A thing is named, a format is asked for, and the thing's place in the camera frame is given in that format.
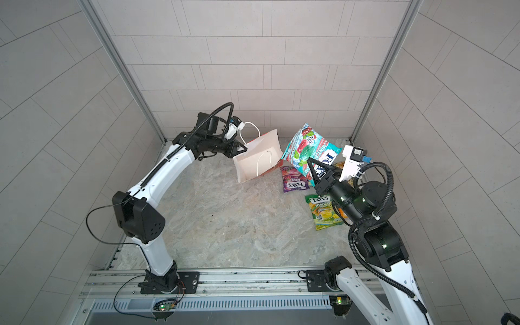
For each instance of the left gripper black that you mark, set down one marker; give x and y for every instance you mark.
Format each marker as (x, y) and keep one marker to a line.
(232, 151)

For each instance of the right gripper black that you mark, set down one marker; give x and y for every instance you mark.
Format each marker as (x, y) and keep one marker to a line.
(327, 181)

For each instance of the teal snack packet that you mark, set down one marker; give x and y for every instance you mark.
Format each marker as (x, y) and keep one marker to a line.
(308, 143)

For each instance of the purple snack packet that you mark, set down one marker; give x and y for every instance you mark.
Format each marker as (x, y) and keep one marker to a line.
(293, 180)

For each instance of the lime green snack packet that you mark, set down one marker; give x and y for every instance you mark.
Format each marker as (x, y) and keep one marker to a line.
(322, 211)

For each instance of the orange snack packet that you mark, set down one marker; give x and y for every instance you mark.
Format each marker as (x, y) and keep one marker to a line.
(342, 215)

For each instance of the red paper gift bag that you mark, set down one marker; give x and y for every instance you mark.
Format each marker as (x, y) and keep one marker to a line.
(261, 156)

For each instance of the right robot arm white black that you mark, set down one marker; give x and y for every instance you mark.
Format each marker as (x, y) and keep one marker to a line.
(378, 248)

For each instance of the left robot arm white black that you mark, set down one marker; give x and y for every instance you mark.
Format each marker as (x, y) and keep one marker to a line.
(136, 210)

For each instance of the right circuit board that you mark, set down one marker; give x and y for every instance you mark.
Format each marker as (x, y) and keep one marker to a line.
(341, 305)

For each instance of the circuit board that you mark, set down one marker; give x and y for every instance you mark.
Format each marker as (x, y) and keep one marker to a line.
(341, 305)
(166, 305)

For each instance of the left circuit board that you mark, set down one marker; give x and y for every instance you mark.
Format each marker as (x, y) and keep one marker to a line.
(166, 305)

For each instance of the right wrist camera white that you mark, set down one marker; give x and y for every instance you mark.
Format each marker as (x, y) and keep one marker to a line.
(355, 158)

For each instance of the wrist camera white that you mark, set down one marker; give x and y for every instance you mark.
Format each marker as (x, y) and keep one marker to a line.
(355, 158)
(234, 127)

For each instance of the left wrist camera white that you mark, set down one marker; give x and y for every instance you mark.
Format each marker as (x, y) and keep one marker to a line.
(234, 127)

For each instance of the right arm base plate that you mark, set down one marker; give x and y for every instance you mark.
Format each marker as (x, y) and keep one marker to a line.
(316, 281)

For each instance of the aluminium mounting rail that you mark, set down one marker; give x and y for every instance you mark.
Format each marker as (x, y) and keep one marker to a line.
(227, 282)

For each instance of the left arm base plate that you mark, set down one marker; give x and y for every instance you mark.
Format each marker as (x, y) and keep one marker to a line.
(171, 283)

